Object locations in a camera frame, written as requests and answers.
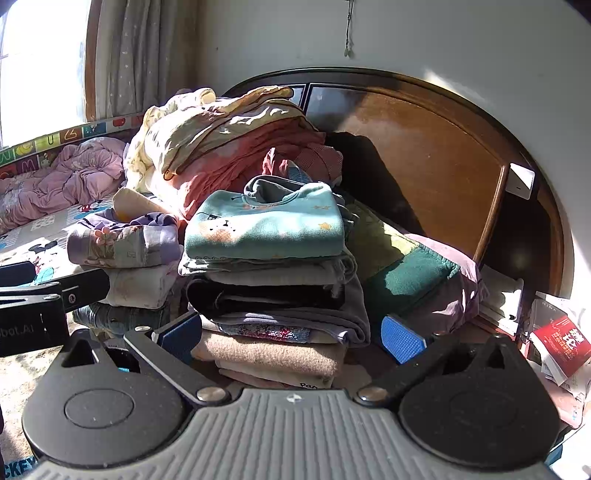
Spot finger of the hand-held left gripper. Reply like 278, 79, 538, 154
0, 268, 112, 315
0, 261, 37, 288

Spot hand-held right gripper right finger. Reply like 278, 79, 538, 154
353, 315, 532, 407

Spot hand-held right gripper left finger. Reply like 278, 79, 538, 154
50, 312, 230, 407

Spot teal printed sweatshirt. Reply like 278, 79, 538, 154
185, 175, 352, 264

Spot blue jeans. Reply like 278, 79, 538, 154
71, 302, 185, 337

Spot lavender grey pants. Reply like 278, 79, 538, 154
203, 272, 372, 347

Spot cream folded garment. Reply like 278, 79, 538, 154
99, 265, 185, 309

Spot purple floral garment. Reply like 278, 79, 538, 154
67, 212, 183, 268

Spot black folded garment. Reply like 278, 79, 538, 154
187, 277, 347, 319

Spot colourful sequined garment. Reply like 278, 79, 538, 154
217, 323, 315, 342

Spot tan folded sweater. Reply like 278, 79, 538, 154
191, 330, 347, 379

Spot pale pink folded garment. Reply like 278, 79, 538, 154
217, 360, 338, 391

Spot stack of white books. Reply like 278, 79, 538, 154
478, 265, 527, 337

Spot pink quilt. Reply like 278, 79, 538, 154
0, 138, 127, 234

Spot grey folded garment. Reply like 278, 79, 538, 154
178, 254, 358, 287

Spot alphabet foam bumper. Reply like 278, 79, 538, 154
0, 113, 148, 178

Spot red book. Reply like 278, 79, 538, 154
529, 316, 591, 370

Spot salmon pink blanket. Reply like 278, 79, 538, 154
152, 124, 328, 222

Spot wooden headboard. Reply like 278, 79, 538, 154
222, 68, 566, 296

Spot cream yellow quilt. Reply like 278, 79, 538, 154
124, 87, 319, 195

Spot red striped garment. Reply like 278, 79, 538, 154
263, 143, 345, 190

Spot window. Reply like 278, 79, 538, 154
0, 0, 90, 148

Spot pale dotted curtain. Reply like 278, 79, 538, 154
95, 0, 199, 121

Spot white wall switch box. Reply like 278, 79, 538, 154
503, 162, 537, 200

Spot hanging cord with pendant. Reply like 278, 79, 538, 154
343, 0, 356, 58

